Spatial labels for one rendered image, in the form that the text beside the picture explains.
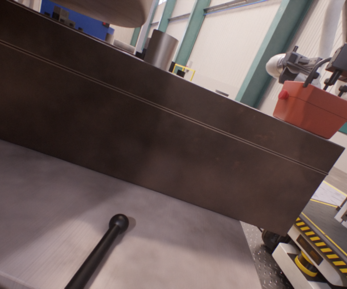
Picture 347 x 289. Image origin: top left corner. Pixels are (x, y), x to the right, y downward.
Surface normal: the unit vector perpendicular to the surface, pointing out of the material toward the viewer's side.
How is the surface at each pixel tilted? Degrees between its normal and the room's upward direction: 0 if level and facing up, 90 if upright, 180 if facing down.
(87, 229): 0
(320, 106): 97
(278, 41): 90
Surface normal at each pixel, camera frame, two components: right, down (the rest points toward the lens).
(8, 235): 0.38, -0.88
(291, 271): -0.90, -0.29
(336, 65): -0.33, 0.15
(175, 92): 0.02, 0.31
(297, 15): 0.34, 0.41
